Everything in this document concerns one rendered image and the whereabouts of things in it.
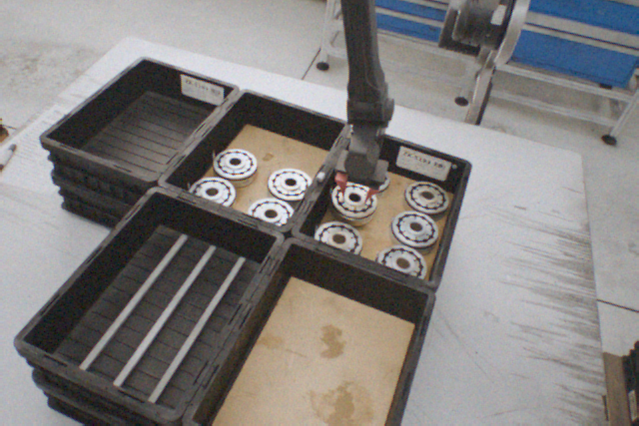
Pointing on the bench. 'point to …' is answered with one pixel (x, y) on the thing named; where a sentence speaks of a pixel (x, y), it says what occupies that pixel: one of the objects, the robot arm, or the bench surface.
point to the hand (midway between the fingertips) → (354, 195)
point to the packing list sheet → (32, 156)
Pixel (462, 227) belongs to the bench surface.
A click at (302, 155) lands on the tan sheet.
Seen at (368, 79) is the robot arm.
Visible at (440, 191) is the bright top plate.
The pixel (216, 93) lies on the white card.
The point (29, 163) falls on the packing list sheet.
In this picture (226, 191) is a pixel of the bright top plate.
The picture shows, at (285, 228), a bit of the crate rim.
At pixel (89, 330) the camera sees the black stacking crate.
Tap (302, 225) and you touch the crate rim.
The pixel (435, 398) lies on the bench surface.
